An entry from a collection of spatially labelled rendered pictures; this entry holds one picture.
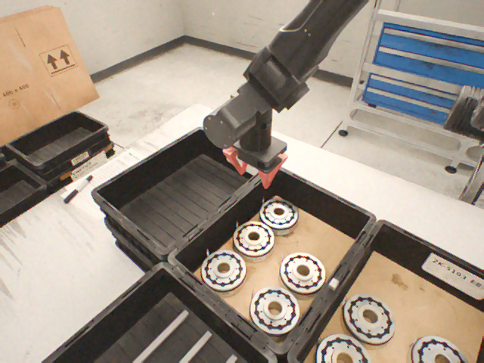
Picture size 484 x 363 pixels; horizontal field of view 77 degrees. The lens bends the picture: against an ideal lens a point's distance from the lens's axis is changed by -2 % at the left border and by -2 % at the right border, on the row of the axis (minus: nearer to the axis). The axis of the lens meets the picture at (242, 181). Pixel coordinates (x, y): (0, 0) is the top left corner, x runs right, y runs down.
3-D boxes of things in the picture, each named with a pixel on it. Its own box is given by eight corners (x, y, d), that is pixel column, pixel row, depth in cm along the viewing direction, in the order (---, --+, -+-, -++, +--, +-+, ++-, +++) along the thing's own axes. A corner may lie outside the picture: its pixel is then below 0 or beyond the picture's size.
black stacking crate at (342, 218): (273, 193, 95) (275, 165, 87) (364, 246, 81) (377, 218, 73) (173, 286, 73) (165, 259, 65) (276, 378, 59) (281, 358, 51)
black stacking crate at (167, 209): (203, 154, 109) (200, 126, 101) (271, 193, 95) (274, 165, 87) (103, 221, 87) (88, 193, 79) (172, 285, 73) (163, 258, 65)
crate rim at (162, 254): (200, 131, 103) (200, 125, 101) (274, 169, 89) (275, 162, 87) (90, 198, 80) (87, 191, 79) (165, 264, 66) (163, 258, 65)
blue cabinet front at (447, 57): (361, 100, 236) (383, 21, 197) (465, 131, 206) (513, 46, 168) (360, 101, 234) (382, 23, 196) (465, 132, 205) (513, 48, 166)
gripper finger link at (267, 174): (265, 202, 59) (268, 166, 53) (237, 185, 63) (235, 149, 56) (286, 182, 63) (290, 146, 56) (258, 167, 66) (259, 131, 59)
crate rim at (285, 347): (274, 169, 88) (275, 162, 87) (376, 222, 74) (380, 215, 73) (165, 264, 66) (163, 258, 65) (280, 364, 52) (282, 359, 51)
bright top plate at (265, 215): (275, 194, 88) (275, 193, 88) (305, 213, 83) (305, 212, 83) (252, 214, 83) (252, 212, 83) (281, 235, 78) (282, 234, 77)
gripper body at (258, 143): (266, 170, 54) (268, 136, 48) (222, 147, 58) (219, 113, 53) (287, 151, 57) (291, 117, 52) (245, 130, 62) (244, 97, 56)
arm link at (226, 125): (314, 85, 44) (273, 40, 44) (271, 124, 38) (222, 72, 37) (271, 126, 54) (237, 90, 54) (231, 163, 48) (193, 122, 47)
